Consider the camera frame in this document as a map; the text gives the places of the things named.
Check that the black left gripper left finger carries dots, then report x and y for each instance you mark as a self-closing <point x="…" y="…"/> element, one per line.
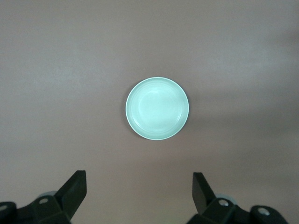
<point x="63" y="200"/>

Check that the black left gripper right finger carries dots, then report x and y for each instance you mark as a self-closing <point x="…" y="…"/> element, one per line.
<point x="217" y="207"/>

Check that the light green round plate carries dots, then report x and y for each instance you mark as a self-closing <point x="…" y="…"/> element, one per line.
<point x="157" y="109"/>

